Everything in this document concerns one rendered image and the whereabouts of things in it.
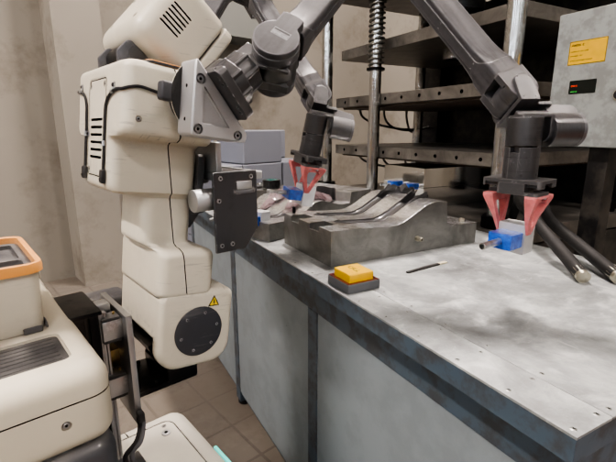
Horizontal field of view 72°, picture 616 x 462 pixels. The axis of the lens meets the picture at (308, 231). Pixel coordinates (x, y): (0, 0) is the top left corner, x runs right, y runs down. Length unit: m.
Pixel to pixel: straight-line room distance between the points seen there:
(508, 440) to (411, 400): 0.21
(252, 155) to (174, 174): 2.38
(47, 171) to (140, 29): 2.89
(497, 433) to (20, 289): 0.74
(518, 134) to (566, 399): 0.42
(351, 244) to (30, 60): 3.00
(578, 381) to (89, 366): 0.66
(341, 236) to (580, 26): 1.01
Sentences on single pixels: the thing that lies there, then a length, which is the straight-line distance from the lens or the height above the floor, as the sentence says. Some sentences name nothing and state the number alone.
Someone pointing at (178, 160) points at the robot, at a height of 1.07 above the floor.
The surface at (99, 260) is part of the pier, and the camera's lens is 3.53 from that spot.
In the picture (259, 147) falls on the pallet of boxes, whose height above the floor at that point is 0.99.
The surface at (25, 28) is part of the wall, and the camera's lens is 3.70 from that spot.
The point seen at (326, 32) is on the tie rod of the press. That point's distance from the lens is 2.52.
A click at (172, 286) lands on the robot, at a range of 0.86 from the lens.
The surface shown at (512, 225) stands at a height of 0.96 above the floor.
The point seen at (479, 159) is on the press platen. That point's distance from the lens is 1.73.
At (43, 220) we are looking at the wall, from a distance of 3.69.
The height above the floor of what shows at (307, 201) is 0.94.
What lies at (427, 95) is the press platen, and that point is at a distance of 1.93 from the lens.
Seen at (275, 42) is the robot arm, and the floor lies 1.26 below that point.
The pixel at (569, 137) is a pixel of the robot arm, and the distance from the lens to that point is 0.86.
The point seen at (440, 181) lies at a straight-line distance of 1.98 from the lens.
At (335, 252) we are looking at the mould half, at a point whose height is 0.84.
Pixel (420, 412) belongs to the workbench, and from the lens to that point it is 0.86.
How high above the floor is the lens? 1.13
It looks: 14 degrees down
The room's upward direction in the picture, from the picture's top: straight up
